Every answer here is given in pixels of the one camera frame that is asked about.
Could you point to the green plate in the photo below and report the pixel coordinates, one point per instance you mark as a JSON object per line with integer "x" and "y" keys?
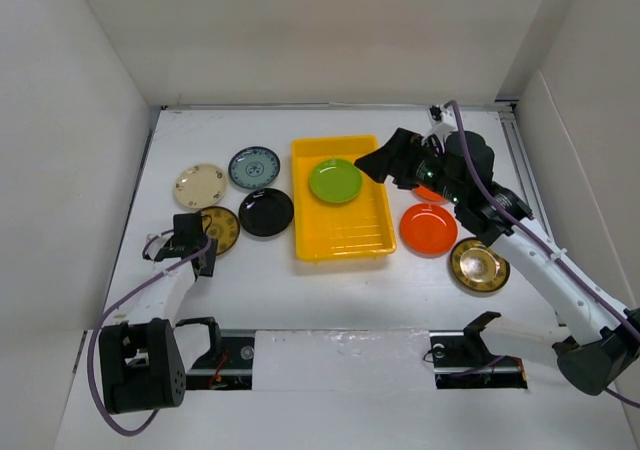
{"x": 335, "y": 181}

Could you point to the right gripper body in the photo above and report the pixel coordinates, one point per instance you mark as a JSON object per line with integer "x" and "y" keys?
{"x": 436, "y": 180}

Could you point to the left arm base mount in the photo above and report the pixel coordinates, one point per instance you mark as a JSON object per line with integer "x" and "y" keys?
{"x": 215, "y": 359}

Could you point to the yellow patterned plate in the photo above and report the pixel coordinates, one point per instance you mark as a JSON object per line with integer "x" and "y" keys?
{"x": 477, "y": 267}
{"x": 220, "y": 224}

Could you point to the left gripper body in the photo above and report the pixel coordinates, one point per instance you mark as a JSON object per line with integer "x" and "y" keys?
{"x": 202, "y": 243}

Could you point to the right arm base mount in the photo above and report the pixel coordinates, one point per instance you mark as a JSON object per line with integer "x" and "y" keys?
{"x": 461, "y": 360}

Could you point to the yellow plastic bin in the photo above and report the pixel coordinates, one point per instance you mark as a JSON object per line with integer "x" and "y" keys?
{"x": 361, "y": 227}

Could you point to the black plate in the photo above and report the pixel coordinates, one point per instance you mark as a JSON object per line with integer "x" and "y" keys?
{"x": 266, "y": 212}

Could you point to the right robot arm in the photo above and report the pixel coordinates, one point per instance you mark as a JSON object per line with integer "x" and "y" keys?
{"x": 600, "y": 336}

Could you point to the orange plate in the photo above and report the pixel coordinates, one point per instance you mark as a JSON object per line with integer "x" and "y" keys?
{"x": 428, "y": 229}
{"x": 429, "y": 195}

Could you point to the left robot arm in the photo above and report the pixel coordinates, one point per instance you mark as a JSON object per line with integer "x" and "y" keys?
{"x": 146, "y": 351}

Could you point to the blue patterned plate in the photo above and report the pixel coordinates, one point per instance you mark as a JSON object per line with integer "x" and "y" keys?
{"x": 254, "y": 167}

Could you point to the cream floral plate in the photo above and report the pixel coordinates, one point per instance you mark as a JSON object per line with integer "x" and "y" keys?
{"x": 200, "y": 186}

